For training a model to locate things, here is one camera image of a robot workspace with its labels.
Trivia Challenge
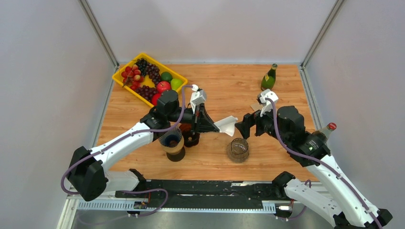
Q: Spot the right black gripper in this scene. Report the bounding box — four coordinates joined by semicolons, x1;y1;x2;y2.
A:
234;103;290;145

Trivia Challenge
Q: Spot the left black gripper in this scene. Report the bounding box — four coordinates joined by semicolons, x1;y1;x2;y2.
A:
168;103;220;135

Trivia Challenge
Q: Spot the white paper coffee filter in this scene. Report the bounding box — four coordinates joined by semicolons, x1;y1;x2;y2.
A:
214;115;238;136

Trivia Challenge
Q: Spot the blue ribbed glass dripper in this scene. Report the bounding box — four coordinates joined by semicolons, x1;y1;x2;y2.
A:
159;127;183;147

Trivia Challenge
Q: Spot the wooden ring dripper holder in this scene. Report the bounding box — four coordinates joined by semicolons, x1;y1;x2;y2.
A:
161;140;184;155

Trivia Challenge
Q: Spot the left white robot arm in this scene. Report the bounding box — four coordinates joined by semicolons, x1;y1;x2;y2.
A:
61;89;220;201

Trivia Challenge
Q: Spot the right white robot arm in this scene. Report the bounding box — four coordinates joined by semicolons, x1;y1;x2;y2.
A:
235;106;393;229

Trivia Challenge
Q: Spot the brown paper coffee filter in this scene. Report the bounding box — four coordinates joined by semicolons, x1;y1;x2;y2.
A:
250;103;263;112

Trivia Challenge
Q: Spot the amber glass dripper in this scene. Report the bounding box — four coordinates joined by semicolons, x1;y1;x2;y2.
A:
179;124;200;147

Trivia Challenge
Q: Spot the brown coffee server pot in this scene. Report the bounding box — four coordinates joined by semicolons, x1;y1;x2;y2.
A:
166;149;185;162

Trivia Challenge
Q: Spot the clear ribbed glass pitcher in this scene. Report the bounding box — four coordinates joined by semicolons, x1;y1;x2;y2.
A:
226;138;249;163

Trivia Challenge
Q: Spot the green glass bottle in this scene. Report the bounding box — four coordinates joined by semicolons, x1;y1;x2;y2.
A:
261;63;278;91

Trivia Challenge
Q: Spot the green pear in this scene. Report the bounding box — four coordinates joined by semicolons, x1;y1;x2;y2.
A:
171;78;183;91

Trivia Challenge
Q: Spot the red tomato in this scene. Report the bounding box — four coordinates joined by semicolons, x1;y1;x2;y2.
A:
151;94;161;106

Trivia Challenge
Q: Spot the red apple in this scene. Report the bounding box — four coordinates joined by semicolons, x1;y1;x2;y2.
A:
156;81;171;93

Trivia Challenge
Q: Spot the green lime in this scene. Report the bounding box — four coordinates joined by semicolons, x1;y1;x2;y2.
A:
160;72;173;83

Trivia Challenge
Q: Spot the small dark grape bunch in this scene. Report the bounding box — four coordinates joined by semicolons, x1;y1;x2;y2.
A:
135;85;158;102

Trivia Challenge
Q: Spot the yellow plastic fruit tray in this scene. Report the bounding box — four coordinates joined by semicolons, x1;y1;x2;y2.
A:
112;53;188;107

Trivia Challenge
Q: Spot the dark purple grape bunch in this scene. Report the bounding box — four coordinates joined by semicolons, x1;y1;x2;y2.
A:
136;58;161;85

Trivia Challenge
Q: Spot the cola bottle red cap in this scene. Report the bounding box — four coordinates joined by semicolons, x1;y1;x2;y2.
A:
312;122;337;143

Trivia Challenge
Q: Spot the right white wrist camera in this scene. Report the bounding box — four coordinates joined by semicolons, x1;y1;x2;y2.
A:
257;89;279;117

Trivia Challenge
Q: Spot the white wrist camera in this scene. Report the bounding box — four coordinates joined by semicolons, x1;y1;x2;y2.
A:
190;84;207;114
257;89;279;117

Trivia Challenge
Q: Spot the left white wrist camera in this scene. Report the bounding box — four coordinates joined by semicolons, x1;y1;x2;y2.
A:
190;84;207;114

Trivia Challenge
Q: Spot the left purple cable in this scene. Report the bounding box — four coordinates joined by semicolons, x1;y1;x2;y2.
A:
61;84;198;195

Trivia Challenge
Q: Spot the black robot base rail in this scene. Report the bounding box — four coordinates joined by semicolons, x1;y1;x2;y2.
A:
115;169;295;211

